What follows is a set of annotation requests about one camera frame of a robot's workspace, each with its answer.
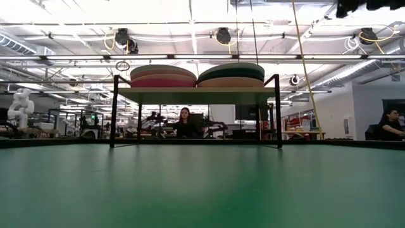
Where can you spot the pink plate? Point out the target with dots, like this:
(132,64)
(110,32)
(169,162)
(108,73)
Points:
(163,67)

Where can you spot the black office chair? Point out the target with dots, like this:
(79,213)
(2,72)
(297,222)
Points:
(371,133)

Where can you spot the grey ventilation duct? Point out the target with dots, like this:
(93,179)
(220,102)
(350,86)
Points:
(19,47)
(354,71)

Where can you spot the green table mat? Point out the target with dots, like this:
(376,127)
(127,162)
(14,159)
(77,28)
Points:
(202,190)

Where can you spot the magenta plate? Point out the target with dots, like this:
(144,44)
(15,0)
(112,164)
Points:
(163,83)

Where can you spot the red fabric item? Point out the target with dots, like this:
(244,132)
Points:
(294,122)

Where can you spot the salmon plate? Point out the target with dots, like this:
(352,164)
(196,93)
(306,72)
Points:
(163,73)

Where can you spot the dark monitor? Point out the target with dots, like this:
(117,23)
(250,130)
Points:
(251,112)

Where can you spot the pale mint plate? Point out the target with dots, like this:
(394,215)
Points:
(231,71)

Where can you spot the person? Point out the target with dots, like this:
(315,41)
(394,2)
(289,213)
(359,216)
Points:
(186,128)
(389,130)

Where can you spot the wooden shelf with black legs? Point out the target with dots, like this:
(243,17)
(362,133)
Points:
(196,95)

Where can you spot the wooden table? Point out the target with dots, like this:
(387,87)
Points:
(300,132)

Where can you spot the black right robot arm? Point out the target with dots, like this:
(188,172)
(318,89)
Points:
(348,6)

